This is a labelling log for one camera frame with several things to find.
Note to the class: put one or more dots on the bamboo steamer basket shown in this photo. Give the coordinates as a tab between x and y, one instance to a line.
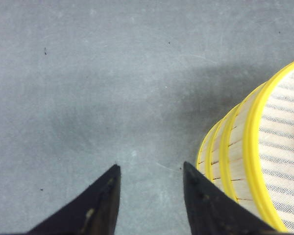
218	153
204	154
261	151

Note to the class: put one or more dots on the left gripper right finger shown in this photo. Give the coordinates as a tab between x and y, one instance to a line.
211	212

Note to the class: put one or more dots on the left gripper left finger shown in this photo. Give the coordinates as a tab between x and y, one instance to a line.
93	212

